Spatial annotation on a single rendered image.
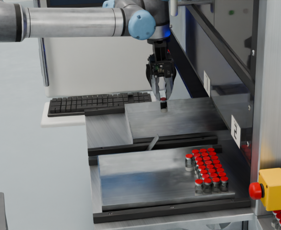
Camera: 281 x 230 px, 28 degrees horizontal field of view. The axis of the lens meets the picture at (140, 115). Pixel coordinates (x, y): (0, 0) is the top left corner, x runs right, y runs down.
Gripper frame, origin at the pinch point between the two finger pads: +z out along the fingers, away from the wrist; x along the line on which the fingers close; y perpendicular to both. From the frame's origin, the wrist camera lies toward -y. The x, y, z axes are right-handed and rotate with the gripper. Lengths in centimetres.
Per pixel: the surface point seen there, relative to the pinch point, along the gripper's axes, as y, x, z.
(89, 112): -13.7, -24.8, 9.4
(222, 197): 44.7, 10.1, 10.9
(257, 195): 58, 16, 2
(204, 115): -8.2, 14.1, 12.3
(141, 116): -10.2, -7.2, 11.3
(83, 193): -102, -41, 96
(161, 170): 25.8, -3.9, 12.1
